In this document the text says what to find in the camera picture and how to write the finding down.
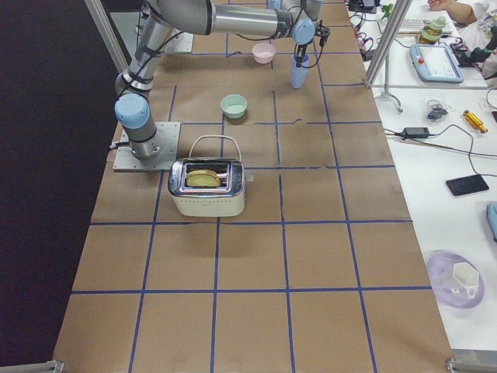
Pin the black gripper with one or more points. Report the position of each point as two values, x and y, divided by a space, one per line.
299 50

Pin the blue cup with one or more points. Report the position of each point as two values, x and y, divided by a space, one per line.
299 71

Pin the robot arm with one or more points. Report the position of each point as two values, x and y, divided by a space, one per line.
297 20

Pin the pink bowl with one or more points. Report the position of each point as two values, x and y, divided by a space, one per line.
263 53

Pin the mint green bowl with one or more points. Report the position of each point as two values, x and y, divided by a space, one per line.
234 106

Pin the white keyboard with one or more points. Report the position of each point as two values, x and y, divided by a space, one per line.
407 26

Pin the black power adapter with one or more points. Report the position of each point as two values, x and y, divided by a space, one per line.
415 132

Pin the blue teach pendant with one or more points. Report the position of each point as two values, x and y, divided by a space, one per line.
435 63

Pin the toast slice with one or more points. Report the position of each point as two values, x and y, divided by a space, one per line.
203 178

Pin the cream toaster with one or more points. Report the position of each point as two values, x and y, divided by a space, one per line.
226 200

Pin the yellow cylinder tool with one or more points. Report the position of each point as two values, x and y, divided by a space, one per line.
475 122

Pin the black smartphone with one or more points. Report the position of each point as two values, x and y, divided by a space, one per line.
466 185

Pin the white hexagonal cup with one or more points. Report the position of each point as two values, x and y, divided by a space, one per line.
465 281

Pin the purple plate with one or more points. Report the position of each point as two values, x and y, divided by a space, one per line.
440 267

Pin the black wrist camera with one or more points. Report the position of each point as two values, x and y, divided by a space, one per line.
323 32

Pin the aluminium frame post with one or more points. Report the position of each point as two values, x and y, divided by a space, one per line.
396 16

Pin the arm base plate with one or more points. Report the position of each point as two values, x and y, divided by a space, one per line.
159 156
181 44

